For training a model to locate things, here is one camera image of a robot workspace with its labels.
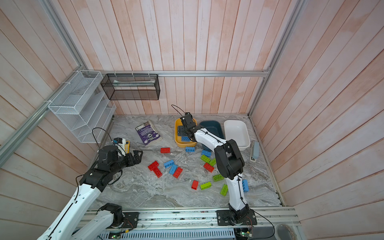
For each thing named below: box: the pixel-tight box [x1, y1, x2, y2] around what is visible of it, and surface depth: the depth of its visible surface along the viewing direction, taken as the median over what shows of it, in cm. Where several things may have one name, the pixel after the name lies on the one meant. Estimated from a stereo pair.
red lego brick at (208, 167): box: [203, 162, 215, 173], surface depth 93 cm
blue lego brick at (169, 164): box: [164, 159, 174, 168], surface depth 94 cm
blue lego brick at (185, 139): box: [182, 136, 191, 142], surface depth 103 cm
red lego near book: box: [160, 147, 171, 154], surface depth 100 cm
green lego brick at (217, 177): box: [213, 174, 224, 182], surface depth 88 cm
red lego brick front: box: [191, 180, 199, 190], surface depth 85 cm
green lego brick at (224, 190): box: [220, 183, 229, 197], surface depth 85 cm
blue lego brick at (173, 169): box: [169, 164, 178, 175], surface depth 92 cm
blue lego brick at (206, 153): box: [201, 150, 212, 158], surface depth 100 cm
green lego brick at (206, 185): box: [200, 182, 212, 190], surface depth 85 cm
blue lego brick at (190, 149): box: [185, 146, 196, 152], surface depth 100 cm
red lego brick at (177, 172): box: [173, 167, 183, 179], surface depth 90 cm
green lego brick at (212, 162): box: [208, 158, 217, 167], surface depth 95 cm
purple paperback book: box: [135, 120, 162, 147], surface depth 109 cm
